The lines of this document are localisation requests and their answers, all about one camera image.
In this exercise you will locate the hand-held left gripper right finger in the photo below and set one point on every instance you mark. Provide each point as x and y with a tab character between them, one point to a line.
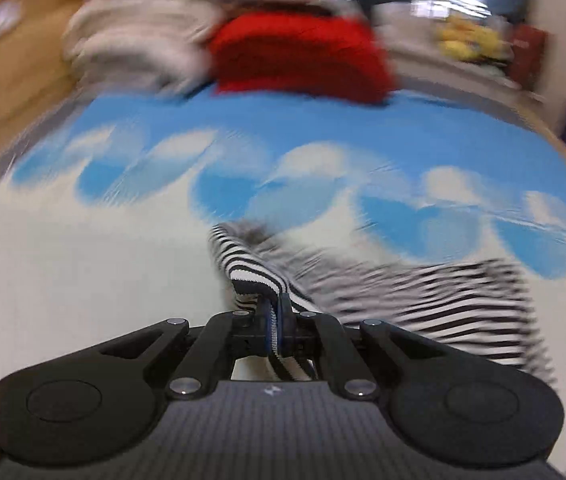
285	327

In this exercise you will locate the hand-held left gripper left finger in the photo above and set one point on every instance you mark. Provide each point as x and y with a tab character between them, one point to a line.
263	327

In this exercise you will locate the black and white striped hoodie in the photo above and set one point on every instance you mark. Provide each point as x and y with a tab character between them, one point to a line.
443	305

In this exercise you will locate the blue and white printed bedspread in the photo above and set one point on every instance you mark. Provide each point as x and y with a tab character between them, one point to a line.
113	250

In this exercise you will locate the red knit cloth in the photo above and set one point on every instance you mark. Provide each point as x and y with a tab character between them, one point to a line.
298	55

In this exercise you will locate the folded white blanket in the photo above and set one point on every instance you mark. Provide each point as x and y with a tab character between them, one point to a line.
138	40

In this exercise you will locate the yellow plush toys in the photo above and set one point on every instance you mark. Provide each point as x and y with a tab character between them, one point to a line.
470	40

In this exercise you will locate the wooden headboard panel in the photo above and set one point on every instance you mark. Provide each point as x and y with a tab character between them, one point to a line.
8	70

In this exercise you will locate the dark red cushion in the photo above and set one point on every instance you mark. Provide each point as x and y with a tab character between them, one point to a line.
529	55

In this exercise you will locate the wooden bed frame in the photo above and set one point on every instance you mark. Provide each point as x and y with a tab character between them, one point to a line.
553	135

